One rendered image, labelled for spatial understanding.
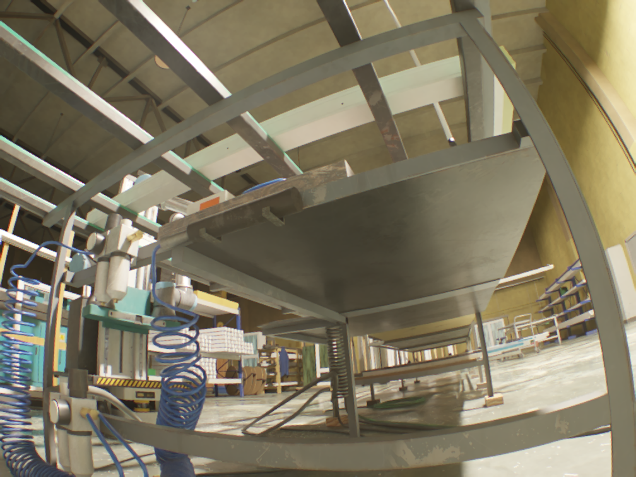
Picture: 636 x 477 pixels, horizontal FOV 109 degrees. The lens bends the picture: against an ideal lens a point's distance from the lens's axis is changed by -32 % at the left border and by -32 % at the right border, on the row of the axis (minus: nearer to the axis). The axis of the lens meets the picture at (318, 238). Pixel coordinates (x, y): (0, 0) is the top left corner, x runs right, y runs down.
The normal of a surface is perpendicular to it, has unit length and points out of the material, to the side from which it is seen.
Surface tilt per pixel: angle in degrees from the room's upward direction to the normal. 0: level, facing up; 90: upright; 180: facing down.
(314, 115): 90
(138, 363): 90
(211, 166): 180
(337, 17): 180
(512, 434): 90
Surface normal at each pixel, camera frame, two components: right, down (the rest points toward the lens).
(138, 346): 0.84, -0.29
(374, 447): -0.40, -0.34
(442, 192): 0.08, 0.91
